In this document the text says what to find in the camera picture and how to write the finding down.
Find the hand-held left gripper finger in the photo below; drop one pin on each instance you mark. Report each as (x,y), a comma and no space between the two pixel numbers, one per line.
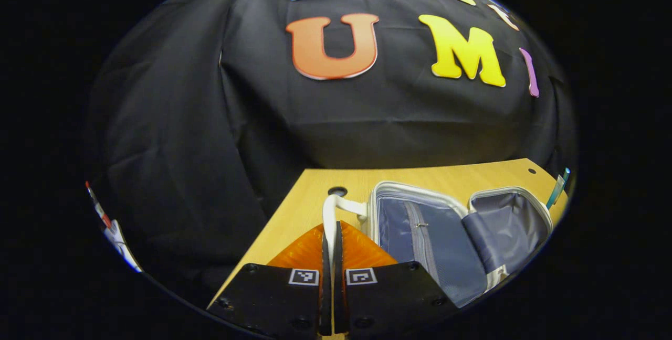
(338,287)
(326,287)

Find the teal bottle with blue cap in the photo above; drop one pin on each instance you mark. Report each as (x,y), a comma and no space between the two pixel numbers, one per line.
(556,190)

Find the black backdrop cloth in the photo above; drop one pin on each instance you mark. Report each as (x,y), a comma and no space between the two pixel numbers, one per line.
(210,119)

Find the white and red object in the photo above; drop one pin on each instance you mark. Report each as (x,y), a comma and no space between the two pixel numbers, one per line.
(113,232)

